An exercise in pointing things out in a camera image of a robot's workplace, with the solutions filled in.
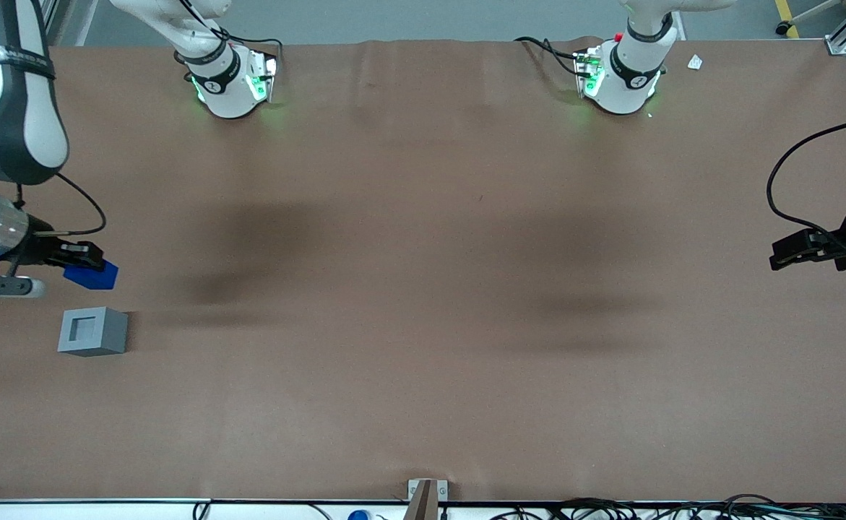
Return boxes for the black right arm base cable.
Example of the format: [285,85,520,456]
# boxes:
[177,0,284,80]

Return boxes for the black left arm base cable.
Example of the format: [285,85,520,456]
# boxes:
[514,36,584,77]

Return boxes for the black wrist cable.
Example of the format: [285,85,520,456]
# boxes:
[767,114,846,241]
[14,172,108,238]

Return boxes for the green cable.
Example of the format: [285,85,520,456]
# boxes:
[754,506,846,520]

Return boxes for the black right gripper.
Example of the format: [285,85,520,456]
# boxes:
[9,215,107,277]

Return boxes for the blue plastic insert part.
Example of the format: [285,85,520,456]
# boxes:
[63,259,119,291]

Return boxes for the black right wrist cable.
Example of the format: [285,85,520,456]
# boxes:
[14,172,108,238]

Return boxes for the black arm base cable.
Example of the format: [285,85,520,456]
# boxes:
[177,0,284,80]
[514,36,584,77]

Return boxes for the beige camera pole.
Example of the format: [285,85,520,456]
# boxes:
[402,480,440,520]

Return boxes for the large table cover sheet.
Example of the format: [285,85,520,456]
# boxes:
[0,38,846,503]

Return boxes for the gray metal bracket plate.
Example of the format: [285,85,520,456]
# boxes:
[407,479,449,502]

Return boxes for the gray square base block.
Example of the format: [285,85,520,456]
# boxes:
[57,306,129,358]

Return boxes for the chair leg with caster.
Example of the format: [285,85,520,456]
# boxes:
[776,0,846,37]

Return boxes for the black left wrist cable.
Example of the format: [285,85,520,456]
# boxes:
[767,114,846,241]

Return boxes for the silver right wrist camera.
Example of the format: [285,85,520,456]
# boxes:
[0,276,47,299]

